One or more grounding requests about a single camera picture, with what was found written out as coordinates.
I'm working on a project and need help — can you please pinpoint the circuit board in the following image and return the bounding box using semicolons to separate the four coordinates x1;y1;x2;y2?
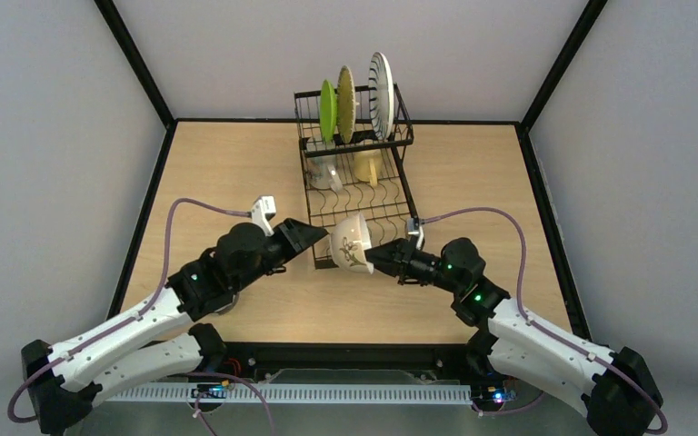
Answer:
471;386;517;404
191;380;235;401

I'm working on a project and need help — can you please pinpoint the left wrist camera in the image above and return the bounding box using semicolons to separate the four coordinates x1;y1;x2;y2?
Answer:
250;195;276;236

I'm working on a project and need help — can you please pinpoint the green plate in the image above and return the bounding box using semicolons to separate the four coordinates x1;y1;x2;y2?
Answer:
319;79;338;143

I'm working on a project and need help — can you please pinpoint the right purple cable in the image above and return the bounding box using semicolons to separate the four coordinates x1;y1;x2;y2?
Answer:
421;206;669;436

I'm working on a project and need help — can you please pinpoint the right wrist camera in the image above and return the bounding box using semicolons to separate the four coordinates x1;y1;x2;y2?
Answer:
406;217;425;250

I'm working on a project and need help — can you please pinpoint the yellow mug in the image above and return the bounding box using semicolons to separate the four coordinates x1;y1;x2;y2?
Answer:
353;149;383;187

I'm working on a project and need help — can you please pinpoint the white bowl dark rim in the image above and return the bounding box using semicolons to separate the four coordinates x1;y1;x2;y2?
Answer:
214;294;239;316

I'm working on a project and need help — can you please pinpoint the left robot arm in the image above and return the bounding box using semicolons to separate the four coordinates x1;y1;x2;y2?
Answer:
21;219;328;435

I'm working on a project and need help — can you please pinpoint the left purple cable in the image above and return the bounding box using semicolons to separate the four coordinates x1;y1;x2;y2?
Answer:
6;198;274;436

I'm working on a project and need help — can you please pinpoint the left circuit board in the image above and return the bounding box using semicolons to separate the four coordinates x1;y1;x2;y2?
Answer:
191;380;235;401

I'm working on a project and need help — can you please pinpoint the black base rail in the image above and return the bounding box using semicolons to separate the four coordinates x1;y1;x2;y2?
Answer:
195;342;504;382

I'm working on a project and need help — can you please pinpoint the blue striped white plate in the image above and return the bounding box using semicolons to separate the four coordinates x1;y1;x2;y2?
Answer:
368;52;394;141

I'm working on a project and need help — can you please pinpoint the white slotted cable duct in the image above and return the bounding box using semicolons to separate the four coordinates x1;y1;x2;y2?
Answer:
110;382;472;405

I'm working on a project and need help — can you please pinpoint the round bamboo tray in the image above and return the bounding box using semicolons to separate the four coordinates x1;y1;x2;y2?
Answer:
336;65;358;144

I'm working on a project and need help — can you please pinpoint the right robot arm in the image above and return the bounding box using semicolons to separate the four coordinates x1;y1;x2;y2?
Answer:
365;238;662;435

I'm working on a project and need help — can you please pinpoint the white ceramic bowl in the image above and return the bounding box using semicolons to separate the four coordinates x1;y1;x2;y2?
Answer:
329;213;374;274

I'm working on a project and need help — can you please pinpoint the purple cable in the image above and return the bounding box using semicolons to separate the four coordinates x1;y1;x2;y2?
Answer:
6;198;274;436
421;206;669;436

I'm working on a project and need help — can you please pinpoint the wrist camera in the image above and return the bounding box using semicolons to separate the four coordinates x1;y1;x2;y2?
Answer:
250;195;276;236
406;217;425;250

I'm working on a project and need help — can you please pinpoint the clear glass cup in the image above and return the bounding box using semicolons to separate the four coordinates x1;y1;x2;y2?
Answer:
306;139;343;193

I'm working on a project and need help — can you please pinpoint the right circuit board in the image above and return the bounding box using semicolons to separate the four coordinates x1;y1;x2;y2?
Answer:
471;386;517;404

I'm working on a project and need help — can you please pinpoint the black wire dish rack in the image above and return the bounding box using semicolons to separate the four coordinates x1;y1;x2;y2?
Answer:
294;85;417;245

